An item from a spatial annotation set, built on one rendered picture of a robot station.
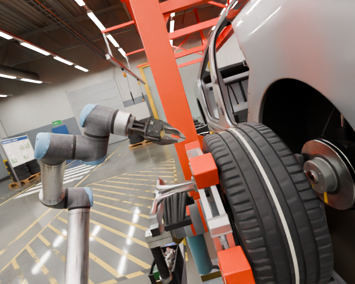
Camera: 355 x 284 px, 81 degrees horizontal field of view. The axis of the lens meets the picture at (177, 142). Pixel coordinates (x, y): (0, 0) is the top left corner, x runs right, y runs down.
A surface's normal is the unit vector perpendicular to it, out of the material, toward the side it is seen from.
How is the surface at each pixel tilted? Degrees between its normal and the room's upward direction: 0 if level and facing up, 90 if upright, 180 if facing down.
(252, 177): 48
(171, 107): 90
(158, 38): 90
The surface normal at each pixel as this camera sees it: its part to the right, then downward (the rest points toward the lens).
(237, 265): -0.29, -0.94
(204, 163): -0.22, -0.67
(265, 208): -0.11, -0.25
